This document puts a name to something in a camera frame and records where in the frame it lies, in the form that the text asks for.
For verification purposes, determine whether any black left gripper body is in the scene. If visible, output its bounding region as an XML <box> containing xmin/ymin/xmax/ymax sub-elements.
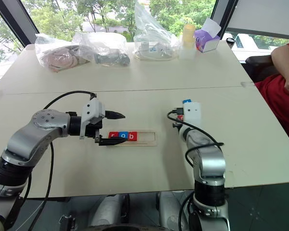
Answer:
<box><xmin>84</xmin><ymin>115</ymin><xmax>105</xmax><ymax>141</ymax></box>

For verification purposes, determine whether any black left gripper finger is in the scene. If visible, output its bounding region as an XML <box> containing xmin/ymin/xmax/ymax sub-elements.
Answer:
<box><xmin>104</xmin><ymin>110</ymin><xmax>126</xmax><ymax>120</ymax></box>
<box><xmin>94</xmin><ymin>135</ymin><xmax>128</xmax><ymax>147</ymax></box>

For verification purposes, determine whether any long wooden letter tray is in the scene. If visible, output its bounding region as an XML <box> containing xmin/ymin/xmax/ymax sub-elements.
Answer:
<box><xmin>105</xmin><ymin>130</ymin><xmax>158</xmax><ymax>148</ymax></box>

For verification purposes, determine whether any silver robot leg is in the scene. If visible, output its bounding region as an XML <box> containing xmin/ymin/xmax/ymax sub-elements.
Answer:
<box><xmin>158</xmin><ymin>191</ymin><xmax>185</xmax><ymax>229</ymax></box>
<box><xmin>89</xmin><ymin>193</ymin><xmax>126</xmax><ymax>228</ymax></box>

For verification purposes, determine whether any plastic bag with grey items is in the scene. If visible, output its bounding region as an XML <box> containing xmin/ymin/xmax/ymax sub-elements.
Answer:
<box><xmin>73</xmin><ymin>31</ymin><xmax>131</xmax><ymax>68</ymax></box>

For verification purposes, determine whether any plastic bag with pink items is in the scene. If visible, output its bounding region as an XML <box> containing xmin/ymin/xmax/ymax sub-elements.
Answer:
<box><xmin>34</xmin><ymin>33</ymin><xmax>92</xmax><ymax>73</ymax></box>

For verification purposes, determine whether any plastic bag with white items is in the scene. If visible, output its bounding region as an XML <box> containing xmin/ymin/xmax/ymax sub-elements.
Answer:
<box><xmin>133</xmin><ymin>1</ymin><xmax>182</xmax><ymax>61</ymax></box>

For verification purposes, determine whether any yellow plastic bottle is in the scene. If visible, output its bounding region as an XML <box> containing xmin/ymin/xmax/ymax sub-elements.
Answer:
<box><xmin>182</xmin><ymin>23</ymin><xmax>197</xmax><ymax>60</ymax></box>

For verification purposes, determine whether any purple tissue box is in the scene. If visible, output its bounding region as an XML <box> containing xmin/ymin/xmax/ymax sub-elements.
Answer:
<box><xmin>194</xmin><ymin>17</ymin><xmax>222</xmax><ymax>53</ymax></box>

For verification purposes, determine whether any black chair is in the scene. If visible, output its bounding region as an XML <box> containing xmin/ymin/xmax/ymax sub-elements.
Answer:
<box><xmin>245</xmin><ymin>54</ymin><xmax>286</xmax><ymax>84</ymax></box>

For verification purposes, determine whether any person in red dress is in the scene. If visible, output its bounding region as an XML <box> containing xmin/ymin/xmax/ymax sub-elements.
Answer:
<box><xmin>254</xmin><ymin>42</ymin><xmax>289</xmax><ymax>152</ymax></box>

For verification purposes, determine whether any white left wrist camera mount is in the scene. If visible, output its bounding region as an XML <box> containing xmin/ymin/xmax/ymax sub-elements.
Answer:
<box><xmin>79</xmin><ymin>98</ymin><xmax>106</xmax><ymax>140</ymax></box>

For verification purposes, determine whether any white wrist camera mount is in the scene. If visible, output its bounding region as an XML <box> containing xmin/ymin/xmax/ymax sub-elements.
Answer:
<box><xmin>182</xmin><ymin>102</ymin><xmax>203</xmax><ymax>129</ymax></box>
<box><xmin>79</xmin><ymin>98</ymin><xmax>106</xmax><ymax>140</ymax></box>

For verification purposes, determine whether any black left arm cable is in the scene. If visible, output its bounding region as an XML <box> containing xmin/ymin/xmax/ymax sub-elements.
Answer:
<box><xmin>24</xmin><ymin>90</ymin><xmax>98</xmax><ymax>224</ymax></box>

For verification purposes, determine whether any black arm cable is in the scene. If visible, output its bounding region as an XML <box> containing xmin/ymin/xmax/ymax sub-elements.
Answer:
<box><xmin>167</xmin><ymin>108</ymin><xmax>225</xmax><ymax>167</ymax></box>
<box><xmin>24</xmin><ymin>90</ymin><xmax>98</xmax><ymax>224</ymax></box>

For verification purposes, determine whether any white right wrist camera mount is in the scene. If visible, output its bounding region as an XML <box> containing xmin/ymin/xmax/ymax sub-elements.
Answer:
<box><xmin>182</xmin><ymin>102</ymin><xmax>203</xmax><ymax>129</ymax></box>

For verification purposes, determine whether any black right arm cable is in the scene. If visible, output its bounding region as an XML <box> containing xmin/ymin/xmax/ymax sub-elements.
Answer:
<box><xmin>167</xmin><ymin>108</ymin><xmax>225</xmax><ymax>167</ymax></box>

